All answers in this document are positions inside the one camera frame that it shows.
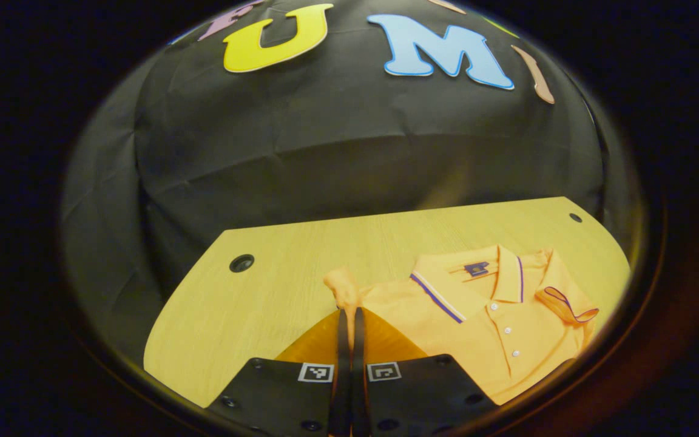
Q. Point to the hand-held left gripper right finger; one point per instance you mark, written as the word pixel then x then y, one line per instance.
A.
pixel 359 376

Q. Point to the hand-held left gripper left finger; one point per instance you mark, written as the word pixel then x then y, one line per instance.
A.
pixel 342 376

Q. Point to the orange T-shirt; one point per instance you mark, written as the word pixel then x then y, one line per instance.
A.
pixel 477 340

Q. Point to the black backdrop cloth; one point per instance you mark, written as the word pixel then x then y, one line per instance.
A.
pixel 355 152

